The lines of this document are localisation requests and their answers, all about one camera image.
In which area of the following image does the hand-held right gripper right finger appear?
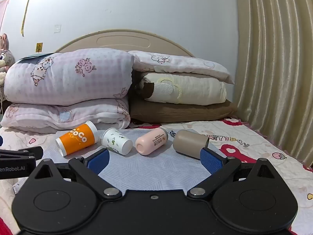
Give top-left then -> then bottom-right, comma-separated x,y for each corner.
187,147 -> 282,200

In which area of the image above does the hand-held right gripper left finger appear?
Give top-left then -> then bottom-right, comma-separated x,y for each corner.
29,149 -> 123,200

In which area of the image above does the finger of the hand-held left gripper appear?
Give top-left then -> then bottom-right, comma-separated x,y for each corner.
0,146 -> 44,161

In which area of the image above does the tan cup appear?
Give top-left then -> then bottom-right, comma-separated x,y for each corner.
173,130 -> 210,161

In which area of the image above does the white cup with green print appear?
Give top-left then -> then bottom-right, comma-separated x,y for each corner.
101,127 -> 133,156

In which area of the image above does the orange paper cup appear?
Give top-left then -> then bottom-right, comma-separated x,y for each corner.
55,121 -> 99,157

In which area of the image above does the pink folded quilt with hearts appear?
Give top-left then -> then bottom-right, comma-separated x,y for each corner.
0,96 -> 131,134

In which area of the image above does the white textured mat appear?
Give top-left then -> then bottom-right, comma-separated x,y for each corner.
15,127 -> 231,194

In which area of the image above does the pink bottle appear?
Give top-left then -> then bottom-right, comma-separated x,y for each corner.
135,127 -> 169,156

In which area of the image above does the brown pillow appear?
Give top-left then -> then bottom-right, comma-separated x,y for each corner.
129,99 -> 238,123

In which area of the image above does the red cloth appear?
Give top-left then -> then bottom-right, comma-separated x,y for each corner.
0,216 -> 19,235

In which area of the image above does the cream folded blanket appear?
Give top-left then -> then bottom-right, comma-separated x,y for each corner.
136,72 -> 228,105

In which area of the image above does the pink checked folded quilt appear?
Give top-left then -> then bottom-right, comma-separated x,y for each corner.
4,48 -> 135,106

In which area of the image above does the teal card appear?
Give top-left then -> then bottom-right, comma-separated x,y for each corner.
20,53 -> 53,61

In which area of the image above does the plush toy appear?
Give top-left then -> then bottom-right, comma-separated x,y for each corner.
0,33 -> 16,73

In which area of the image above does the pink printed pillow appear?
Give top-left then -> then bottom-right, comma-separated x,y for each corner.
128,50 -> 235,85

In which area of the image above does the cream curtain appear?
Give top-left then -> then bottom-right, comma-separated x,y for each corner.
233,0 -> 313,170

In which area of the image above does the beige headboard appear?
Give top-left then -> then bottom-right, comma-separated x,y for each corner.
55,29 -> 195,57

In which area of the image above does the yellow tape strip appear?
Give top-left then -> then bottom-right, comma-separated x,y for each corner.
21,0 -> 38,37

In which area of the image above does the pink wall cloth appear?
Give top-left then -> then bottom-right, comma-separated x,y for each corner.
0,0 -> 11,34

